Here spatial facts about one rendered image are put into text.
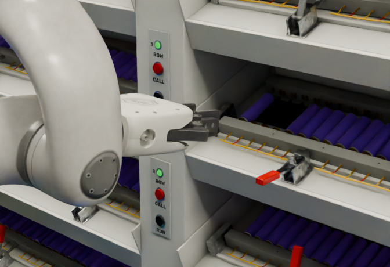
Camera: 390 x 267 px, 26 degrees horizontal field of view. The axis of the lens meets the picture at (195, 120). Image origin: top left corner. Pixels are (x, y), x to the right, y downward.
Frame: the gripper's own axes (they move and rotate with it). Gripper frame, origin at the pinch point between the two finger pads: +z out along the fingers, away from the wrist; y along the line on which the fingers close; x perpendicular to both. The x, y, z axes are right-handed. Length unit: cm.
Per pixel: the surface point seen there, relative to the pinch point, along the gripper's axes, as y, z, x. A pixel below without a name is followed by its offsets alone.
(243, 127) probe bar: 5.9, 17.4, 3.7
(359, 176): -13.2, 17.6, 5.7
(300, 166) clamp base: -6.3, 14.7, 5.9
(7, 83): 59, 16, 7
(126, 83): 32.2, 19.5, 2.5
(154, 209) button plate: 18.9, 15.0, 19.0
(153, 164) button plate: 18.9, 13.8, 11.9
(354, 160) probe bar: -12.3, 17.3, 3.8
